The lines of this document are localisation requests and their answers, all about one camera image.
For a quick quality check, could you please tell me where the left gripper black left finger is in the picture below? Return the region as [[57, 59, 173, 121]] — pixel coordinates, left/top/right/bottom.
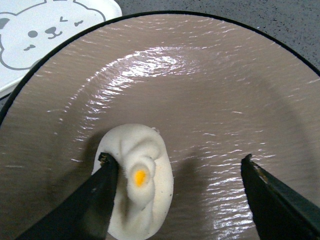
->
[[18, 152, 119, 240]]

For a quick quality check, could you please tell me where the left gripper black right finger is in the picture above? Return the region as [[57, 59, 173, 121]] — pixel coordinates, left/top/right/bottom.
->
[[241, 154, 320, 240]]

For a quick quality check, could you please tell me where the white steamed bun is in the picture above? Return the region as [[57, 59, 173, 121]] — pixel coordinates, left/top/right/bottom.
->
[[92, 123, 174, 240]]

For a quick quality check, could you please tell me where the white rectangular bear tray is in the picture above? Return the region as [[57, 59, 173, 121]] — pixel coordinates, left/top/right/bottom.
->
[[0, 0, 122, 98]]

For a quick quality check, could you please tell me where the beige plate with black rim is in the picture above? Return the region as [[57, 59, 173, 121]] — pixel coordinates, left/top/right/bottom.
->
[[0, 13, 320, 240]]

